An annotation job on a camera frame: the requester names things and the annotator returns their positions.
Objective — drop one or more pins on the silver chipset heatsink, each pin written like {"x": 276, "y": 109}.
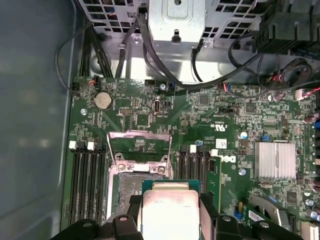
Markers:
{"x": 275, "y": 160}

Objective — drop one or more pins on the black open PC case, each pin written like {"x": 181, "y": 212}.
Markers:
{"x": 30, "y": 100}

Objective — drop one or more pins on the black RAM slot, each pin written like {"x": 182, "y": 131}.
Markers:
{"x": 92, "y": 180}
{"x": 74, "y": 180}
{"x": 192, "y": 165}
{"x": 101, "y": 180}
{"x": 202, "y": 170}
{"x": 183, "y": 165}
{"x": 83, "y": 180}

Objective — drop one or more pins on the metal drive cage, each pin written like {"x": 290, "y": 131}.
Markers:
{"x": 225, "y": 22}

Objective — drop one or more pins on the silver CPU plate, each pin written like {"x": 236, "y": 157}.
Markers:
{"x": 170, "y": 212}

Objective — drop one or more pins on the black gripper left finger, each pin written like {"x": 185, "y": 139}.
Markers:
{"x": 125, "y": 230}

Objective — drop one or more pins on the silver coin battery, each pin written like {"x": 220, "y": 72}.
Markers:
{"x": 103, "y": 100}

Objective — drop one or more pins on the green RAM stick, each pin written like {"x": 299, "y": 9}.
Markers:
{"x": 214, "y": 180}

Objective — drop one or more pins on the CPU socket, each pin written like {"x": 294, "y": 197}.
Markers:
{"x": 125, "y": 185}

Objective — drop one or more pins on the metal socket cover frame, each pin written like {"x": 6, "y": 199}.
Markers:
{"x": 140, "y": 134}

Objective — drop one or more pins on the green motherboard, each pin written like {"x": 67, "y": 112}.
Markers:
{"x": 190, "y": 120}

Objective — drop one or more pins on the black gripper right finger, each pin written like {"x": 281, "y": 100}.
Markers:
{"x": 227, "y": 230}

